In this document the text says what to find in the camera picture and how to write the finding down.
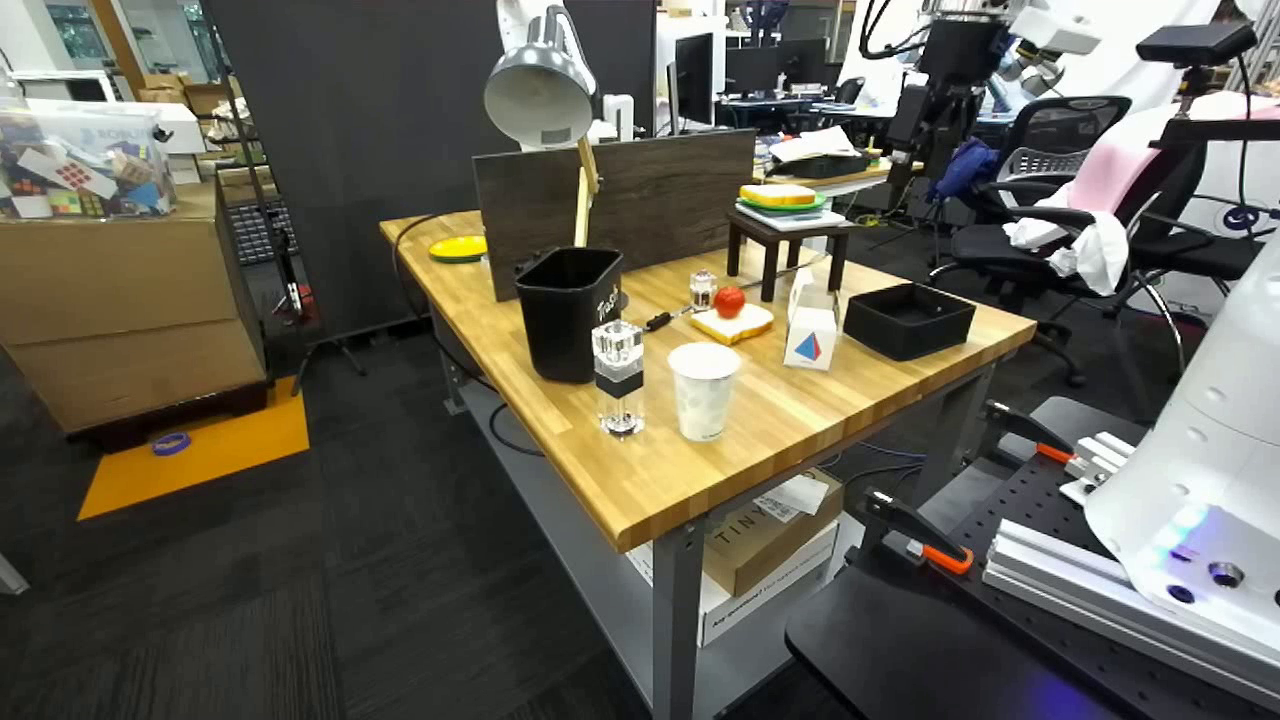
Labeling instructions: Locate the yellow disc plate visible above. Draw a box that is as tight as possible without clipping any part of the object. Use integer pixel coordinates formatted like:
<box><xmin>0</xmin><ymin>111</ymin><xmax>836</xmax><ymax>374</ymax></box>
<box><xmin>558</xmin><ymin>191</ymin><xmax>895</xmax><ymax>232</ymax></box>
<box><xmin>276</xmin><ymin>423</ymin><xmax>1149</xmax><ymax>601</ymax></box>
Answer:
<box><xmin>429</xmin><ymin>232</ymin><xmax>493</xmax><ymax>264</ymax></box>

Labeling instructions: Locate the toy bread slice brown crust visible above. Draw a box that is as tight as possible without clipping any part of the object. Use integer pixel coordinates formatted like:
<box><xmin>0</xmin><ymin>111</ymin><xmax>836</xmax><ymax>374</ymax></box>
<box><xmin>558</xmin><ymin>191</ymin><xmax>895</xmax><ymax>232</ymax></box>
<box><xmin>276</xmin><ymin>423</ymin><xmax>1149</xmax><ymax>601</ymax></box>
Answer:
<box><xmin>688</xmin><ymin>299</ymin><xmax>778</xmax><ymax>346</ymax></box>

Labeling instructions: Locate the green plate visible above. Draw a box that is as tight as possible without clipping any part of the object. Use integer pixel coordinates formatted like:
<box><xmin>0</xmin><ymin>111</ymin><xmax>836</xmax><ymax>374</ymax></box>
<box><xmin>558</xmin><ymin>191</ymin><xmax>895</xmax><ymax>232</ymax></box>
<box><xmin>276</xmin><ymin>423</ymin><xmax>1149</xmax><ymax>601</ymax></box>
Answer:
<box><xmin>735</xmin><ymin>184</ymin><xmax>833</xmax><ymax>221</ymax></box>

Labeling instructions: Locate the clear black grinder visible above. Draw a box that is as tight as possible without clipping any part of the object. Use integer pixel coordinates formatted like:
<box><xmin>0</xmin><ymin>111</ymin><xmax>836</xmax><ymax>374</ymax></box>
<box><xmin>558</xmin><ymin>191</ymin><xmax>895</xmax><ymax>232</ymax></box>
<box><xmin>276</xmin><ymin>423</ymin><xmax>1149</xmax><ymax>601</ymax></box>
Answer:
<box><xmin>589</xmin><ymin>316</ymin><xmax>648</xmax><ymax>441</ymax></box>

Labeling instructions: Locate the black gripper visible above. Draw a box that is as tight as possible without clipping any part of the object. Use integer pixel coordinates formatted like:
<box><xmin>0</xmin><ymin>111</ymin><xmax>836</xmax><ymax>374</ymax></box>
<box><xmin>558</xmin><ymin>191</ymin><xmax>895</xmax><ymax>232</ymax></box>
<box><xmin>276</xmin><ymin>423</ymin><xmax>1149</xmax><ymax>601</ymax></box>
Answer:
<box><xmin>885</xmin><ymin>10</ymin><xmax>1015</xmax><ymax>180</ymax></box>

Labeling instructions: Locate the white carton blue triangle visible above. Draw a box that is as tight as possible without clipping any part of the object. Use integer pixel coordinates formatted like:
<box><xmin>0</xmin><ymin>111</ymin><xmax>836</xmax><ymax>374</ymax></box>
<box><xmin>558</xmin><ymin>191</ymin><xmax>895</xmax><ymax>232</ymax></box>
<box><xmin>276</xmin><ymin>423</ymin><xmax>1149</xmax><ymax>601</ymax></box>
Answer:
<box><xmin>778</xmin><ymin>267</ymin><xmax>845</xmax><ymax>374</ymax></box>

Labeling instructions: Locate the black office chair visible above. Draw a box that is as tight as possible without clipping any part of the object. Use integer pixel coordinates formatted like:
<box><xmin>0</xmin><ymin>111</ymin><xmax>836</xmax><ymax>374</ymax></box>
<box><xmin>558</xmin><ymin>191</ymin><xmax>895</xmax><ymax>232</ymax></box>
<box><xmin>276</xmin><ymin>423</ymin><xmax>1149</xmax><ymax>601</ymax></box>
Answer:
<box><xmin>931</xmin><ymin>91</ymin><xmax>1280</xmax><ymax>390</ymax></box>

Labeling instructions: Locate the white paper cup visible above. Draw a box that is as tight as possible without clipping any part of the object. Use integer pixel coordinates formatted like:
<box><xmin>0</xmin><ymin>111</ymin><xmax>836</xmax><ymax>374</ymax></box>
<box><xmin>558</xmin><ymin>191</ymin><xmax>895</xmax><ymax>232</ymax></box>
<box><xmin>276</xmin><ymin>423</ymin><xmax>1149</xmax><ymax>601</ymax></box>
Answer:
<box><xmin>665</xmin><ymin>340</ymin><xmax>742</xmax><ymax>445</ymax></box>

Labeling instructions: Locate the white box under table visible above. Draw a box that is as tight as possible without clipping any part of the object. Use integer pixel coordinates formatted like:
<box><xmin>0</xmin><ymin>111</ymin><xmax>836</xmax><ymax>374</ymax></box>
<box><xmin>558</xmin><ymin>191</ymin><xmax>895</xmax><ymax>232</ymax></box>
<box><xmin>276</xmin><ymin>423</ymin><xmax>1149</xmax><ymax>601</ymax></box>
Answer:
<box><xmin>624</xmin><ymin>510</ymin><xmax>868</xmax><ymax>652</ymax></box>

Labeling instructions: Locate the black plastic bin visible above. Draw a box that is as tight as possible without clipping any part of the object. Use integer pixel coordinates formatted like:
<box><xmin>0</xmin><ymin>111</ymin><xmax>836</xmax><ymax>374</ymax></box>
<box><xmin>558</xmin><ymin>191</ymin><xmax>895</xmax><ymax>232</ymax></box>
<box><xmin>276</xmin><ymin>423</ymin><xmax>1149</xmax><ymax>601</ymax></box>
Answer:
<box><xmin>511</xmin><ymin>244</ymin><xmax>629</xmax><ymax>387</ymax></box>

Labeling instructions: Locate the small black stool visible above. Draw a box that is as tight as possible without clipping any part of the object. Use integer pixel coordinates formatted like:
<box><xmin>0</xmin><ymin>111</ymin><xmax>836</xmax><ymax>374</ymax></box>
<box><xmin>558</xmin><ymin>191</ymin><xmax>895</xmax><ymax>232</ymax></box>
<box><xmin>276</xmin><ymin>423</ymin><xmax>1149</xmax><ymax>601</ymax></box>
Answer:
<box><xmin>725</xmin><ymin>206</ymin><xmax>855</xmax><ymax>302</ymax></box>

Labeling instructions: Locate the black partition panel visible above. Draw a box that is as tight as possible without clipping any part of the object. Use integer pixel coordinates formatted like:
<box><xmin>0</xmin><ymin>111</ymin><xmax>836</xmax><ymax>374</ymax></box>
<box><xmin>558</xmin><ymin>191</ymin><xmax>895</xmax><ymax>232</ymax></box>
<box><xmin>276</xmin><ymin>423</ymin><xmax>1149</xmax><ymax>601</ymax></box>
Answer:
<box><xmin>205</xmin><ymin>0</ymin><xmax>665</xmax><ymax>340</ymax></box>

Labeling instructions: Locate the black mounting base plate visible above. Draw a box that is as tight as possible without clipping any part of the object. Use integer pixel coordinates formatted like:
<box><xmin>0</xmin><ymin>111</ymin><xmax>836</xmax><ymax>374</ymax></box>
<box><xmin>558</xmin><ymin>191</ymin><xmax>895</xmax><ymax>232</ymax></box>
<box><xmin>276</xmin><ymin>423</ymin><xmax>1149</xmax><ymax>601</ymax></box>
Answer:
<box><xmin>784</xmin><ymin>390</ymin><xmax>1280</xmax><ymax>720</ymax></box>

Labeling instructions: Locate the white cloth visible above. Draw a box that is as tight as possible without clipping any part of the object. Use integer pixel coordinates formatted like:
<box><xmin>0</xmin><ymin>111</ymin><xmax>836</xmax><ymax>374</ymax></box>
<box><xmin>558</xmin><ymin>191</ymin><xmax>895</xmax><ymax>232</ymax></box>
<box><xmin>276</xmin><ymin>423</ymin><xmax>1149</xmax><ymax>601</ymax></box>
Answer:
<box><xmin>1001</xmin><ymin>206</ymin><xmax>1134</xmax><ymax>299</ymax></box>

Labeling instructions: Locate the large cardboard box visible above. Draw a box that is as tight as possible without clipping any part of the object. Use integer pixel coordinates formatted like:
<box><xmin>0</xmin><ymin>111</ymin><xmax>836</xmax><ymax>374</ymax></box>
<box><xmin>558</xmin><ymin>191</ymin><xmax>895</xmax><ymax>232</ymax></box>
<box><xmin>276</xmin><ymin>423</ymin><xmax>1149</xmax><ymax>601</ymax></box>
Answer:
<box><xmin>0</xmin><ymin>176</ymin><xmax>270</xmax><ymax>441</ymax></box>

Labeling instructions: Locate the black cable under table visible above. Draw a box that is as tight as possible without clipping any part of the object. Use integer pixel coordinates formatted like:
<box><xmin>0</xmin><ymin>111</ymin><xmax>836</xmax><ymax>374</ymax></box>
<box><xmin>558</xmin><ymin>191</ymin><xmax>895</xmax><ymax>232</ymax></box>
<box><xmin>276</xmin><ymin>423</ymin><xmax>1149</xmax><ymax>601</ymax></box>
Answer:
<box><xmin>485</xmin><ymin>395</ymin><xmax>553</xmax><ymax>465</ymax></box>

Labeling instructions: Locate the cardboard box under table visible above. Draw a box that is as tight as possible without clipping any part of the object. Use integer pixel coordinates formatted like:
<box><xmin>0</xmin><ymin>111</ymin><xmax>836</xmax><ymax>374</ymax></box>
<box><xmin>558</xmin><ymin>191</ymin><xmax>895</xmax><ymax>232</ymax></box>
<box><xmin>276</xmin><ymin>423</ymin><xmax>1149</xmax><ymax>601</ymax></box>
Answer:
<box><xmin>699</xmin><ymin>466</ymin><xmax>852</xmax><ymax>601</ymax></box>

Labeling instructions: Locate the black orange clamp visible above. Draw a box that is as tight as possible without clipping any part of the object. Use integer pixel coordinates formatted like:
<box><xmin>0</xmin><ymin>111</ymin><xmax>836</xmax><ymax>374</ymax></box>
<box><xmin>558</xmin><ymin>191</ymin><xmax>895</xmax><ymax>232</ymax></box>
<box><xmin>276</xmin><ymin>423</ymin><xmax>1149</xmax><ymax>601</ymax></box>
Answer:
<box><xmin>983</xmin><ymin>395</ymin><xmax>1134</xmax><ymax>486</ymax></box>
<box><xmin>855</xmin><ymin>486</ymin><xmax>983</xmax><ymax>585</ymax></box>

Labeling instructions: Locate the pink cloth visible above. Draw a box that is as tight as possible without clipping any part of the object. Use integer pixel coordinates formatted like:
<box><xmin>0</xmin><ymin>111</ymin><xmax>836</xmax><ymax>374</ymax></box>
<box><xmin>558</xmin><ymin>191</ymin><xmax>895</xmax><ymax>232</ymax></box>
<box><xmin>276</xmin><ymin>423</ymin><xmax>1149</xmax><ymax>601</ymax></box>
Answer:
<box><xmin>1065</xmin><ymin>140</ymin><xmax>1169</xmax><ymax>217</ymax></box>

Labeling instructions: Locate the wooden lamp stick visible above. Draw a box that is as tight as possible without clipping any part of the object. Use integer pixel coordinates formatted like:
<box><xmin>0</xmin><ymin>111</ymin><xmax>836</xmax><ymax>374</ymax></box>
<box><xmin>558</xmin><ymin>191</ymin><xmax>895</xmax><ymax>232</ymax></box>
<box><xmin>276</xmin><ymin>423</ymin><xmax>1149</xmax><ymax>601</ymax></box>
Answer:
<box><xmin>567</xmin><ymin>133</ymin><xmax>604</xmax><ymax>253</ymax></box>

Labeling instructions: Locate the grey metal table frame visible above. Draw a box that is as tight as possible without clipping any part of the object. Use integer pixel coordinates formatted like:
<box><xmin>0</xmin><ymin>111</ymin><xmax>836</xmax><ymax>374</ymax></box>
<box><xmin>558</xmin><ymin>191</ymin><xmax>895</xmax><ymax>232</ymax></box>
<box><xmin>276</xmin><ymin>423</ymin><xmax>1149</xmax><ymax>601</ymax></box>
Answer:
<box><xmin>432</xmin><ymin>312</ymin><xmax>1005</xmax><ymax>720</ymax></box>

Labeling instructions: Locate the black rectangular tray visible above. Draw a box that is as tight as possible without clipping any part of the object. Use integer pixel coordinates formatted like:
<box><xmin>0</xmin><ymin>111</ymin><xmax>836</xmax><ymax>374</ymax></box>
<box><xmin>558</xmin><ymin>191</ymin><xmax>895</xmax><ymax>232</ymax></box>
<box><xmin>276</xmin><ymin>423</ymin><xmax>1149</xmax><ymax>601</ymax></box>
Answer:
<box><xmin>841</xmin><ymin>279</ymin><xmax>979</xmax><ymax>365</ymax></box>

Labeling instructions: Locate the yellow floor mat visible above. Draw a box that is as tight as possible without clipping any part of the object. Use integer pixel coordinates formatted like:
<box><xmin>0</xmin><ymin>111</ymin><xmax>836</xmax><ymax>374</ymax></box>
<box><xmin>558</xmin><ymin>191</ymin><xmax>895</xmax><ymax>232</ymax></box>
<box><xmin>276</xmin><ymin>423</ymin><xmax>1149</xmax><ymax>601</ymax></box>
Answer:
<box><xmin>76</xmin><ymin>374</ymin><xmax>313</xmax><ymax>524</ymax></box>

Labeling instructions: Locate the black computer monitor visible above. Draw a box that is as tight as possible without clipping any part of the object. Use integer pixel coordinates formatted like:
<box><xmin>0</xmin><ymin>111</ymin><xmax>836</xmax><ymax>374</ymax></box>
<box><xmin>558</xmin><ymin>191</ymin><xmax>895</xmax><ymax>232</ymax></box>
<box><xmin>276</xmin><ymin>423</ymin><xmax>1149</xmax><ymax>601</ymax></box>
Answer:
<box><xmin>670</xmin><ymin>33</ymin><xmax>718</xmax><ymax>133</ymax></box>

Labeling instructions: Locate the aluminium rail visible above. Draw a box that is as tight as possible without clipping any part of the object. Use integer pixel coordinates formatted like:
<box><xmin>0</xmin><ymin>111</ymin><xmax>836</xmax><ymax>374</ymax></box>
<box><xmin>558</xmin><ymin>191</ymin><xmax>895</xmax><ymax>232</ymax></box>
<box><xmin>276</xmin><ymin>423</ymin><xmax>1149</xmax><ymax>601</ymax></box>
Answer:
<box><xmin>979</xmin><ymin>514</ymin><xmax>1280</xmax><ymax>710</ymax></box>

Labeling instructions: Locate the clear plastic storage bin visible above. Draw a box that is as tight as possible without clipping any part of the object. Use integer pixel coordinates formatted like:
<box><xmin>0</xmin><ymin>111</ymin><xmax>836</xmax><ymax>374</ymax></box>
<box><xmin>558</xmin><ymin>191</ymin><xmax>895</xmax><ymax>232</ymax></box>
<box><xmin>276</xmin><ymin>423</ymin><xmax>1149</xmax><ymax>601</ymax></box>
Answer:
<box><xmin>0</xmin><ymin>100</ymin><xmax>178</xmax><ymax>224</ymax></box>

